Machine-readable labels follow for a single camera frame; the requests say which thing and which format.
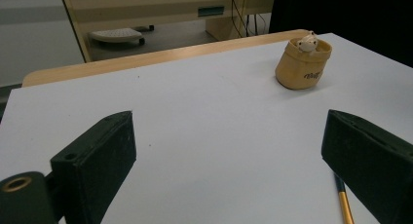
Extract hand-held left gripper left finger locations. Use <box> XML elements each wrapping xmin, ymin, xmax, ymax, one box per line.
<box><xmin>50</xmin><ymin>110</ymin><xmax>137</xmax><ymax>224</ymax></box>

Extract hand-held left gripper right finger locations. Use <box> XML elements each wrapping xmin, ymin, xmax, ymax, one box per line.
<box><xmin>320</xmin><ymin>109</ymin><xmax>413</xmax><ymax>224</ymax></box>

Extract gold and black pen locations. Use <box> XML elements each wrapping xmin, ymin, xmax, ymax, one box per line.
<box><xmin>333</xmin><ymin>172</ymin><xmax>356</xmax><ymax>224</ymax></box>

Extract yellow fabric pen holder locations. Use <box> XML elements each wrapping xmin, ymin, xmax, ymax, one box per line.
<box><xmin>275</xmin><ymin>37</ymin><xmax>333</xmax><ymax>91</ymax></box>

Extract wooden table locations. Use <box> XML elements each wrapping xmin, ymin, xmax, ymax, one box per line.
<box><xmin>21</xmin><ymin>28</ymin><xmax>310</xmax><ymax>88</ymax></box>

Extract white wheeled footrest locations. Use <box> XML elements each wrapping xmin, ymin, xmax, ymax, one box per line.
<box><xmin>88</xmin><ymin>27</ymin><xmax>146</xmax><ymax>46</ymax></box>

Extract white frog figurine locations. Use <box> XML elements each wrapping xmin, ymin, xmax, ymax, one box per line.
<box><xmin>296</xmin><ymin>30</ymin><xmax>319</xmax><ymax>54</ymax></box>

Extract black curtain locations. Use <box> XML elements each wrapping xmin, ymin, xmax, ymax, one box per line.
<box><xmin>268</xmin><ymin>0</ymin><xmax>413</xmax><ymax>68</ymax></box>

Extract beige desk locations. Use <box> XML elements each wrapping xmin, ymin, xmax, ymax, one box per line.
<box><xmin>58</xmin><ymin>0</ymin><xmax>277</xmax><ymax>63</ymax></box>

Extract black cables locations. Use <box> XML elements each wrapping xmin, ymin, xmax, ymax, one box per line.
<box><xmin>229</xmin><ymin>0</ymin><xmax>271</xmax><ymax>38</ymax></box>

